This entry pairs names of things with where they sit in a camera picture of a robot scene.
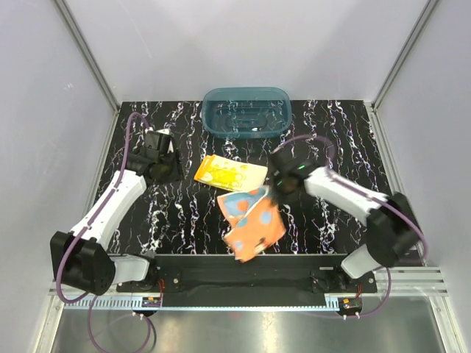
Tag aluminium front rail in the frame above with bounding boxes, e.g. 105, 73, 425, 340
66, 267, 447, 312

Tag yellow patterned towel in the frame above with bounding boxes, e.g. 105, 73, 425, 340
194, 154, 268, 192

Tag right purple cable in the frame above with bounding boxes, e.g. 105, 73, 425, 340
272, 135, 430, 319

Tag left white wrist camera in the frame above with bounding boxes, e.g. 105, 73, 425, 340
157, 129, 174, 154

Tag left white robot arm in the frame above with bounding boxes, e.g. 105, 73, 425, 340
50, 129, 184, 296

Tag teal plastic basin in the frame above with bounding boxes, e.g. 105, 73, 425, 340
201, 87, 292, 139

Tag orange dotted towel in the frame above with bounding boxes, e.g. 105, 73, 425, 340
217, 185, 286, 263

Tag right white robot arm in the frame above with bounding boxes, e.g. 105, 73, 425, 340
269, 149, 424, 292

